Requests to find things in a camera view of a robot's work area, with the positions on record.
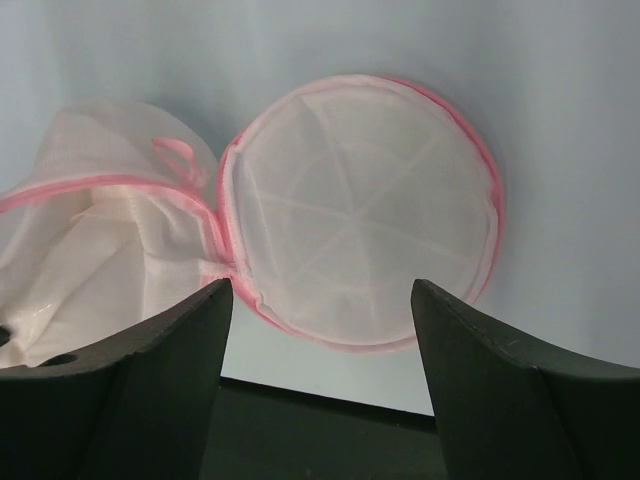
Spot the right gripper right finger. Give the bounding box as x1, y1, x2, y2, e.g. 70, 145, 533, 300
411, 280, 639, 479

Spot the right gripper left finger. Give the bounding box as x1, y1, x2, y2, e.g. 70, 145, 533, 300
1, 280, 233, 479

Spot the white bra from bag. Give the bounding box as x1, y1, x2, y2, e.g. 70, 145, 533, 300
1, 187, 208, 368

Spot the pink mesh laundry bag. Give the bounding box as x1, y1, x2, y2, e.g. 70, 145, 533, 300
1, 75, 504, 351

